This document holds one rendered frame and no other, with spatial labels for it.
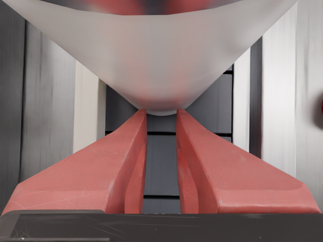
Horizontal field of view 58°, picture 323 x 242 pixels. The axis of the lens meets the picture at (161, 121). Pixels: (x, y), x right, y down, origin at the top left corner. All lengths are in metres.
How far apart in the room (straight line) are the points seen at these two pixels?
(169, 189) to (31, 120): 0.13
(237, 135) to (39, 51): 0.16
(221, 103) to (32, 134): 0.15
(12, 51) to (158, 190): 0.14
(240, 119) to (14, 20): 0.17
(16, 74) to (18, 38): 0.03
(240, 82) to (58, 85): 0.14
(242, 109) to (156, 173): 0.07
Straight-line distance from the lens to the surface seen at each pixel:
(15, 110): 0.24
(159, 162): 0.18
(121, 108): 0.18
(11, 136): 0.24
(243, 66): 0.19
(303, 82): 0.25
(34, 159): 0.25
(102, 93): 0.16
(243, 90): 0.19
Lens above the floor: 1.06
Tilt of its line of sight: 88 degrees down
